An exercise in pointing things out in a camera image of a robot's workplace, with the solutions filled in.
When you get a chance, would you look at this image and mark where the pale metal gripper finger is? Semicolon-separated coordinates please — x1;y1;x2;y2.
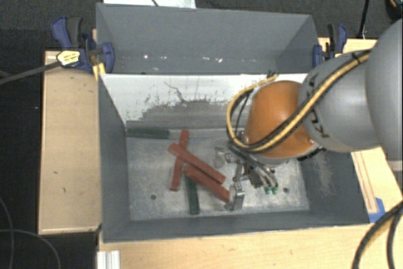
224;183;246;212
215;147;234;168

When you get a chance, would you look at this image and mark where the red-brown flat block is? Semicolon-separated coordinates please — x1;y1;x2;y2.
169;129;190;192
167;142;227;185
183;164;231;203

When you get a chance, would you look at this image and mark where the dark green flat block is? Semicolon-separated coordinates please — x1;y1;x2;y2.
126;128;171;140
184;175;202;216

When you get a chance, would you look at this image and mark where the grey metal bin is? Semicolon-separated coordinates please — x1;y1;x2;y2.
95;2;371;244

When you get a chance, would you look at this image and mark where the pale wood board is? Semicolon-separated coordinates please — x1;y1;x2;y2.
38;50;103;236

